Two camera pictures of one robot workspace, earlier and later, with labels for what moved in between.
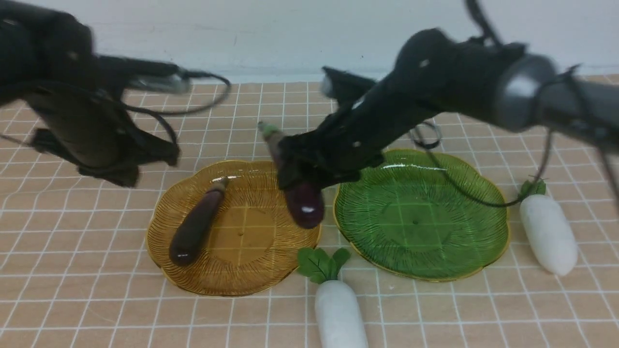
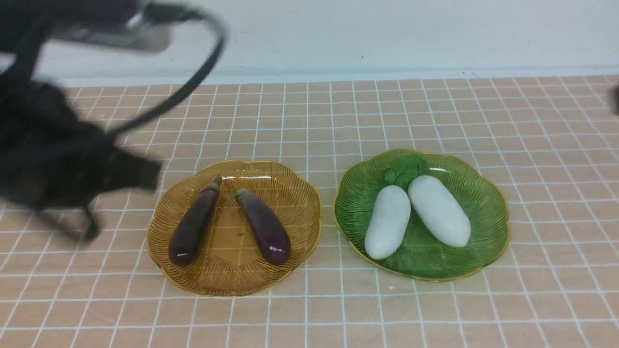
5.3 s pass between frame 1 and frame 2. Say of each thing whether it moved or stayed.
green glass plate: stayed
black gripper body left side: moved
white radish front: moved
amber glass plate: stayed
